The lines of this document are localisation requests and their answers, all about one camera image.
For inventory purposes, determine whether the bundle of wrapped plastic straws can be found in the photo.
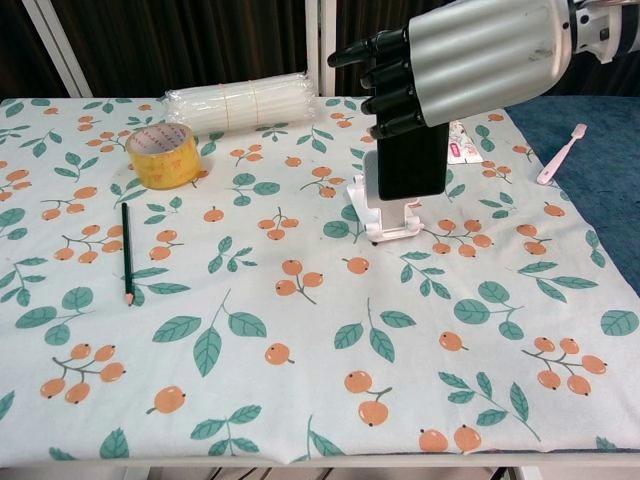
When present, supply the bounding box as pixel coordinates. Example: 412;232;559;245
164;71;318;137

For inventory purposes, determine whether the blue fabric table mat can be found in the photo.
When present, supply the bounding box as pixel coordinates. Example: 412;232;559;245
502;93;640;301

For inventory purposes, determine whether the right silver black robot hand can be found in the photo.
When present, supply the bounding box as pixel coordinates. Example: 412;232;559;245
326;0;577;144

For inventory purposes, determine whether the white folding phone stand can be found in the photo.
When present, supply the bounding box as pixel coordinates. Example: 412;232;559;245
346;149;428;245

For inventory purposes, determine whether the yellow packing tape roll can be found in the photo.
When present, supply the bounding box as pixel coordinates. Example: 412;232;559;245
124;122;202;191

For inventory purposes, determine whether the dark pleated curtain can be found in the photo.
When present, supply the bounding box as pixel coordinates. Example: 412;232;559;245
0;0;640;100

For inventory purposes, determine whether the dark green pencil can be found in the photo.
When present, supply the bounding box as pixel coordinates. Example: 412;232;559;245
120;201;137;308

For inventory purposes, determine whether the white slanted frame bar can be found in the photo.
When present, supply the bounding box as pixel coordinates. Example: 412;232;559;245
21;0;94;99

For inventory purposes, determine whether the black smartphone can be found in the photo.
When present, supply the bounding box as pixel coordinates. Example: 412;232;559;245
375;118;450;203

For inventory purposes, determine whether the fruit and leaf print tablecloth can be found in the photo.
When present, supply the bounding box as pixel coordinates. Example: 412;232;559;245
0;94;640;465

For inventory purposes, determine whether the pink toothbrush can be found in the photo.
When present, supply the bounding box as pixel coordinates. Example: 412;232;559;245
536;123;588;186

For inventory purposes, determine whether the white vertical frame post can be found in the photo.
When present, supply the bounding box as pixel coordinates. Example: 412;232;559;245
303;0;338;97

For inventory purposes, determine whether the white floral toothpaste tube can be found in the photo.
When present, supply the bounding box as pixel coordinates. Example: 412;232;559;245
447;118;485;167

